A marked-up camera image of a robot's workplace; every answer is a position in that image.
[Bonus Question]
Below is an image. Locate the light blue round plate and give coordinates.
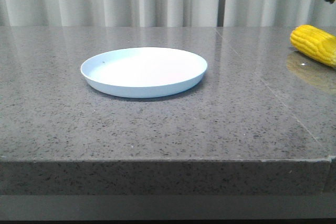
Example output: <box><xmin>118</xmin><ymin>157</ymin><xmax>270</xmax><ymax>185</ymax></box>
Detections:
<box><xmin>80</xmin><ymin>47</ymin><xmax>207</xmax><ymax>98</ymax></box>

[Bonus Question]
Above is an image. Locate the yellow corn cob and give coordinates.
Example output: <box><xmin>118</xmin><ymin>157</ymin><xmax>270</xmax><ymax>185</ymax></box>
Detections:
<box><xmin>290</xmin><ymin>25</ymin><xmax>335</xmax><ymax>68</ymax></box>

